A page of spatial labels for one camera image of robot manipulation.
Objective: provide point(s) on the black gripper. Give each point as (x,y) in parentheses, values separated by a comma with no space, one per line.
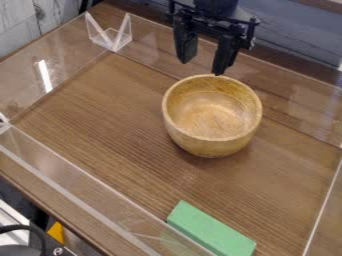
(214,17)

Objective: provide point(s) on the green rectangular block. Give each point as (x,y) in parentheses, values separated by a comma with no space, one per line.
(221,239)

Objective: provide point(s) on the light brown wooden bowl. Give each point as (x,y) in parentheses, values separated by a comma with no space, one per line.
(212,114)

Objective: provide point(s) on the yellow label on device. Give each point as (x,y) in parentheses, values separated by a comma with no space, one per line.
(57,232)

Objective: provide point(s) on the clear acrylic corner bracket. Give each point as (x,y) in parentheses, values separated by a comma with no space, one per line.
(110,38)

